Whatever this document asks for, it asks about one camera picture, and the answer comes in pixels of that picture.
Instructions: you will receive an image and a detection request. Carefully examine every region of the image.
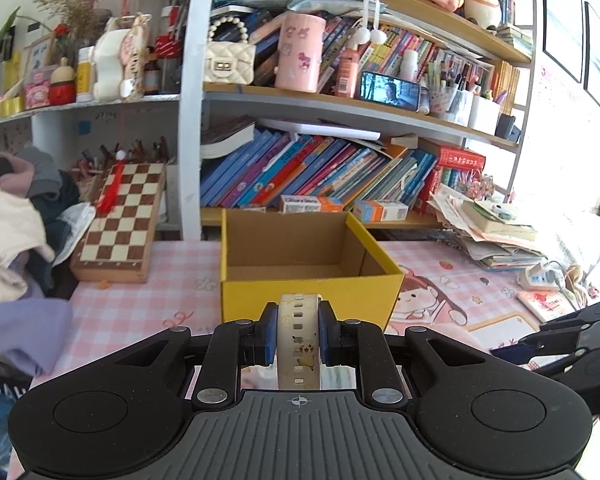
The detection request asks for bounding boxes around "cream watch with strap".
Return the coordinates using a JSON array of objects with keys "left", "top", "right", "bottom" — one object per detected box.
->
[{"left": 276, "top": 294, "right": 322, "bottom": 390}]

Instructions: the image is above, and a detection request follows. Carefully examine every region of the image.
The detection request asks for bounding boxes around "white green tape roll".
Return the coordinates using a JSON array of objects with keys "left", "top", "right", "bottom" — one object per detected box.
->
[{"left": 320, "top": 365, "right": 356, "bottom": 390}]

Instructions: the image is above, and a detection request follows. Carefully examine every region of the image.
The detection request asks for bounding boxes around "white power strip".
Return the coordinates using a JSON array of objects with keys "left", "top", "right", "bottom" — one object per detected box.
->
[{"left": 517, "top": 260, "right": 566, "bottom": 292}]

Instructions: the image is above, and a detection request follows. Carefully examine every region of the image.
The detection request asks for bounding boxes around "yellow cardboard box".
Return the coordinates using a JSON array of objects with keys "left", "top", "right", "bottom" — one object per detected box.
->
[{"left": 220, "top": 209, "right": 403, "bottom": 327}]

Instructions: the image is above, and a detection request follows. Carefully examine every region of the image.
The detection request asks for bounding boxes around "pink checkered table mat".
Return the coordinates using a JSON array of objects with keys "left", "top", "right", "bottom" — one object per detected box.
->
[{"left": 4, "top": 238, "right": 600, "bottom": 480}]

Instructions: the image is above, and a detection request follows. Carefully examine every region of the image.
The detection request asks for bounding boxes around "stack of papers and books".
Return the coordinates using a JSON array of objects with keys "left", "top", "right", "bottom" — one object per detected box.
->
[{"left": 427, "top": 184, "right": 544, "bottom": 270}]

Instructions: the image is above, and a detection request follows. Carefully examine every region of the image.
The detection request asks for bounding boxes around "orange white medicine box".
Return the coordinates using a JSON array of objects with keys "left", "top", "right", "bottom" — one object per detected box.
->
[{"left": 352, "top": 200, "right": 408, "bottom": 223}]

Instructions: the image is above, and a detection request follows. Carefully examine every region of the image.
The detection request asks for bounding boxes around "wooden chess board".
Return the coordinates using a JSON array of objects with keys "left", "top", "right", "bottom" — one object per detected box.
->
[{"left": 70, "top": 162, "right": 166, "bottom": 284}]

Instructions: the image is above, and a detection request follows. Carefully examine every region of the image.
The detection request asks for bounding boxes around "row of leaning books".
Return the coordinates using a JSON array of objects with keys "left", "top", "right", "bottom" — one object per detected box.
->
[{"left": 200, "top": 126, "right": 438, "bottom": 209}]

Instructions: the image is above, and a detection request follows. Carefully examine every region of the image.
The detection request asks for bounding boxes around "red tassel ornament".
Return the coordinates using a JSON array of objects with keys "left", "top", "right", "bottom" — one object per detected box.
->
[{"left": 96, "top": 150, "right": 126, "bottom": 217}]

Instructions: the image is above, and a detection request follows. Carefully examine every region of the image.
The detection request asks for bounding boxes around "red dictionary book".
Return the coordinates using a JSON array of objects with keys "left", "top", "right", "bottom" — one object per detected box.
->
[{"left": 413, "top": 139, "right": 486, "bottom": 214}]

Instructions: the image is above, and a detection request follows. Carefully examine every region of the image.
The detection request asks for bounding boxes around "pile of clothes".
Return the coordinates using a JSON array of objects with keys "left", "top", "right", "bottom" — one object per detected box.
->
[{"left": 0, "top": 145, "right": 95, "bottom": 376}]

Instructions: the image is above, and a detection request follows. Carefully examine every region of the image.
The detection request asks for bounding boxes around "smartphone on shelf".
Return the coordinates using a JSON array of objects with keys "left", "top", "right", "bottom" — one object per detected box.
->
[{"left": 358, "top": 72, "right": 420, "bottom": 112}]

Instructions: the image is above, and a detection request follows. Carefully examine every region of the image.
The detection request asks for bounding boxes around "cream quilted handbag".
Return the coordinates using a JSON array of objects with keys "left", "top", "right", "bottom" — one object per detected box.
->
[{"left": 204, "top": 14, "right": 256, "bottom": 86}]

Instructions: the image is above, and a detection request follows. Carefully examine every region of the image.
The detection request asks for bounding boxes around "pink cup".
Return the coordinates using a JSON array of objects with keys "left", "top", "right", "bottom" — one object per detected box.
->
[{"left": 275, "top": 12, "right": 326, "bottom": 93}]

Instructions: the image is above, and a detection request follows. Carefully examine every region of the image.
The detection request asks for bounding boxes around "red white doll figure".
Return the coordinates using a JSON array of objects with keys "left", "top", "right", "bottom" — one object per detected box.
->
[{"left": 48, "top": 58, "right": 76, "bottom": 106}]

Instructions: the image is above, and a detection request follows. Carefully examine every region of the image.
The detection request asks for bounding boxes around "white wooden toy car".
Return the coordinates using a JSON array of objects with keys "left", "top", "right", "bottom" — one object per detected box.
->
[{"left": 93, "top": 13, "right": 151, "bottom": 102}]

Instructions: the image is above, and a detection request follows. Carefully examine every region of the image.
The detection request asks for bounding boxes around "white bookshelf frame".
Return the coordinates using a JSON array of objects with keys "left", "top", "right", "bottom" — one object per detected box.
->
[{"left": 0, "top": 0, "right": 535, "bottom": 240}]

